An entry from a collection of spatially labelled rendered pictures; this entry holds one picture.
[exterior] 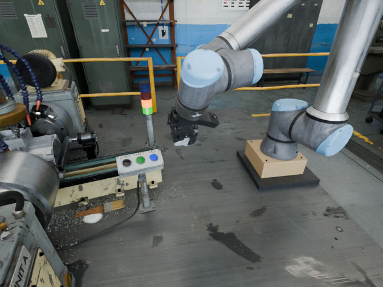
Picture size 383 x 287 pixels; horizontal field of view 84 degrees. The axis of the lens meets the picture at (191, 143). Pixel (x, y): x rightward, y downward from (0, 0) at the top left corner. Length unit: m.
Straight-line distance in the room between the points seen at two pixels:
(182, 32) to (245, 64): 5.39
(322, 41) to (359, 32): 6.53
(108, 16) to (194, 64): 3.58
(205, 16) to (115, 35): 2.67
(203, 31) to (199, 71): 5.53
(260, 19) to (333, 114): 0.45
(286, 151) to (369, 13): 0.59
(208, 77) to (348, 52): 0.57
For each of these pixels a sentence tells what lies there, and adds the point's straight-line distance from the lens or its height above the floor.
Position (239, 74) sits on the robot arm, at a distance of 0.54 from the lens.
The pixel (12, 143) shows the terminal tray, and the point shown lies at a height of 1.13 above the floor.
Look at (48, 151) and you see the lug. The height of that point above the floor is 1.08.
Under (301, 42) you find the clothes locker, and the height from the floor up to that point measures 0.95.
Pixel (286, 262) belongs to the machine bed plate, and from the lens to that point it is 0.91.
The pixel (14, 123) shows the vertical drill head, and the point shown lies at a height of 1.21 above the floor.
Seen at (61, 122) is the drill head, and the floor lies 1.10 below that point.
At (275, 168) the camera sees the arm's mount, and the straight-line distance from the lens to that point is 1.14.
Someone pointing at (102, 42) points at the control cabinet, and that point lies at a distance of 4.08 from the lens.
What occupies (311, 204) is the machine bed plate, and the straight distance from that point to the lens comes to 1.14.
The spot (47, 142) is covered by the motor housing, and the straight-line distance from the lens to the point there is 1.02.
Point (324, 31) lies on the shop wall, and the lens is 7.41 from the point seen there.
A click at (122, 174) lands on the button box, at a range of 0.82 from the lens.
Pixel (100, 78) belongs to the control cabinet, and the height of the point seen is 0.59.
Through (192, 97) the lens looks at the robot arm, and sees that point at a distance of 0.51.
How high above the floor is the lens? 1.53
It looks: 31 degrees down
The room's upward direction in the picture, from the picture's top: straight up
